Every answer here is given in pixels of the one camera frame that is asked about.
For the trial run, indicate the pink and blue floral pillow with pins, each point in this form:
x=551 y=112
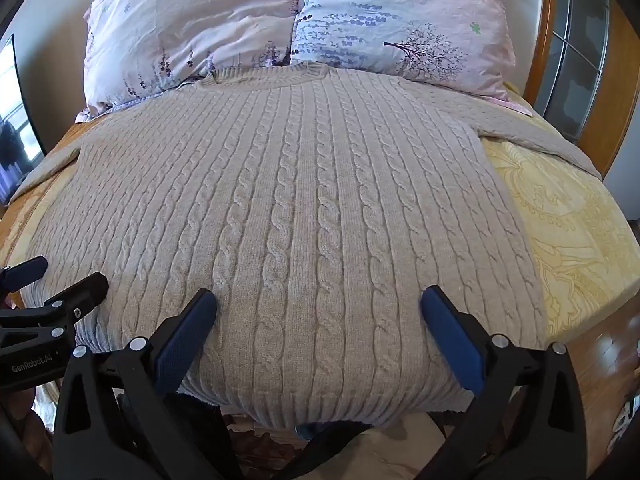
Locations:
x=400 y=10

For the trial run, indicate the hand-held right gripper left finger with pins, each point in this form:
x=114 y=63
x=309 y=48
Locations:
x=185 y=340

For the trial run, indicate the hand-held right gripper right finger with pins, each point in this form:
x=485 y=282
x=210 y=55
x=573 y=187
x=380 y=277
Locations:
x=450 y=340

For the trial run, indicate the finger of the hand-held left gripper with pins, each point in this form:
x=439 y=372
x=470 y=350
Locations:
x=75 y=300
x=25 y=272

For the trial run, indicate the black flat screen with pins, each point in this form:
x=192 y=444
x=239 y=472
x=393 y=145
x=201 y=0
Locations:
x=15 y=135

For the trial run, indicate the yellow patterned bedspread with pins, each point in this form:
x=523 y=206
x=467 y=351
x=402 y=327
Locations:
x=565 y=220

